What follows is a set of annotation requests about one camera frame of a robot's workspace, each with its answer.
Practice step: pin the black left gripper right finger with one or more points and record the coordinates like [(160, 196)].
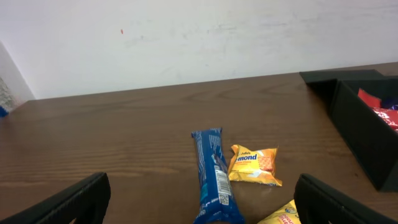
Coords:
[(318, 203)]

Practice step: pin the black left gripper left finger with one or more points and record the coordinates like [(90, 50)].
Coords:
[(84, 202)]

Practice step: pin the long blue snack bar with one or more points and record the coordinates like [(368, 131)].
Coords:
[(217, 202)]

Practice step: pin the red Hacks candy bag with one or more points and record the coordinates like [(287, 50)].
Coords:
[(388, 116)]

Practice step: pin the dark blue Cadbury chocolate bar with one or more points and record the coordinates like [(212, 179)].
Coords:
[(390, 103)]

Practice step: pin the yellow orange snack packet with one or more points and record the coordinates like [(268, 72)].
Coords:
[(285, 215)]

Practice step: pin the small yellow candy packet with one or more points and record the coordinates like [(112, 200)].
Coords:
[(253, 166)]

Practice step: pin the dark green open box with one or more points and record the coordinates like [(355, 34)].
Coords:
[(372, 141)]

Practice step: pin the blue white object at wall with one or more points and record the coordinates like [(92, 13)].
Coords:
[(7, 102)]

